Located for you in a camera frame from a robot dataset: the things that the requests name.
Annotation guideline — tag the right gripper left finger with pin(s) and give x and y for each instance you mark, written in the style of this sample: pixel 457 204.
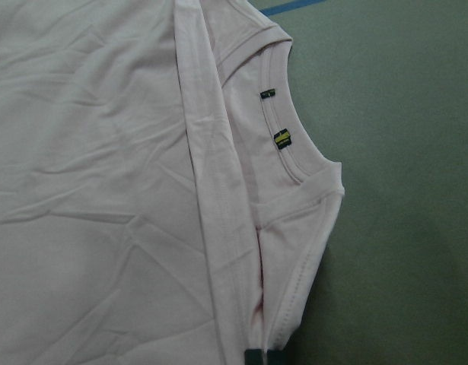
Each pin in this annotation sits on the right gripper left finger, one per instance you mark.
pixel 253 357

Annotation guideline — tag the pink Snoopy t-shirt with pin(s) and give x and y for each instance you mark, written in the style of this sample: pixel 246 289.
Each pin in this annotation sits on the pink Snoopy t-shirt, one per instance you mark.
pixel 160 200

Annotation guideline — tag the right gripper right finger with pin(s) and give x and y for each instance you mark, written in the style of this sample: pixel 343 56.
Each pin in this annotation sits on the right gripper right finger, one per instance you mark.
pixel 276 357

